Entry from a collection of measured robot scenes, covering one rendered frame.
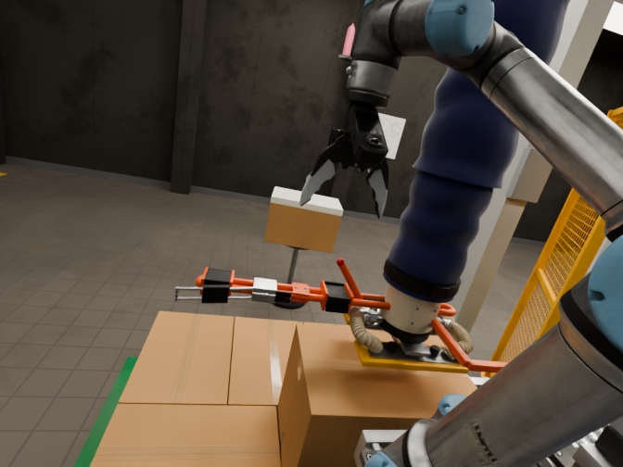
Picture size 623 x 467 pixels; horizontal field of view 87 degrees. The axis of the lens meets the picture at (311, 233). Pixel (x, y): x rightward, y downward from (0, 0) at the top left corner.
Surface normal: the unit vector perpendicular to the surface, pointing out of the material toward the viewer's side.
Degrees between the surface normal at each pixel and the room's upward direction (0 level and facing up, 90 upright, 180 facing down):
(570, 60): 90
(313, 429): 90
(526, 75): 69
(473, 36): 90
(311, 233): 90
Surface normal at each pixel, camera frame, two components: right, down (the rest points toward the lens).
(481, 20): 0.58, 0.38
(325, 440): 0.15, 0.36
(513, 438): -0.61, 0.23
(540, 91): -0.52, -0.21
